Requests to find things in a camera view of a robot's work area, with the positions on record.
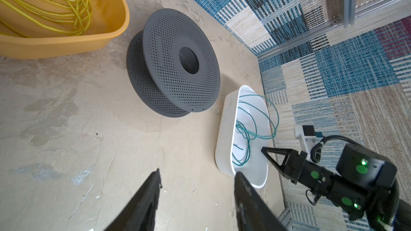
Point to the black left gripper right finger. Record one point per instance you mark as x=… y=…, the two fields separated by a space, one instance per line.
x=252 y=213

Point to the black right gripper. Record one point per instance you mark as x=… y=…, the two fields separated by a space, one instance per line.
x=320 y=181

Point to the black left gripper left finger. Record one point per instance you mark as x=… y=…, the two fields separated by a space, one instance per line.
x=140 y=212

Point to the grey perforated cable spool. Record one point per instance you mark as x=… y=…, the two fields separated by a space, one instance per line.
x=172 y=65

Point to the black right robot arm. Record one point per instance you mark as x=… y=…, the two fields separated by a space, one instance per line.
x=365 y=184

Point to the white plastic tub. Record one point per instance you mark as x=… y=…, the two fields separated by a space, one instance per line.
x=245 y=128

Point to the yellow plastic tub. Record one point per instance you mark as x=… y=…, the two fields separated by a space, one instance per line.
x=32 y=29

